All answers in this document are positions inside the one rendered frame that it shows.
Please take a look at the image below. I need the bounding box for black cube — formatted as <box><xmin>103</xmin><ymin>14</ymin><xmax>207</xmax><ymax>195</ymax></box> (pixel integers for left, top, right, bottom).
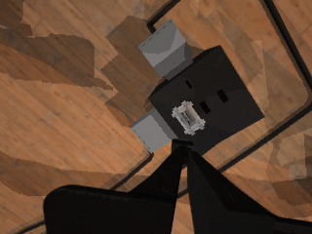
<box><xmin>148</xmin><ymin>45</ymin><xmax>265</xmax><ymax>156</ymax></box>

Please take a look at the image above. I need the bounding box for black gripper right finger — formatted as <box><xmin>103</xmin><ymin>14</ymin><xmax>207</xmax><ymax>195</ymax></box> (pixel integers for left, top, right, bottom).
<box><xmin>187</xmin><ymin>150</ymin><xmax>312</xmax><ymax>234</ymax></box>

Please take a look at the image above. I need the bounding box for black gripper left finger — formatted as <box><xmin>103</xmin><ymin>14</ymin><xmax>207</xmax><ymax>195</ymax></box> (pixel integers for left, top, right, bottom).
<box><xmin>43</xmin><ymin>149</ymin><xmax>183</xmax><ymax>234</ymax></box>

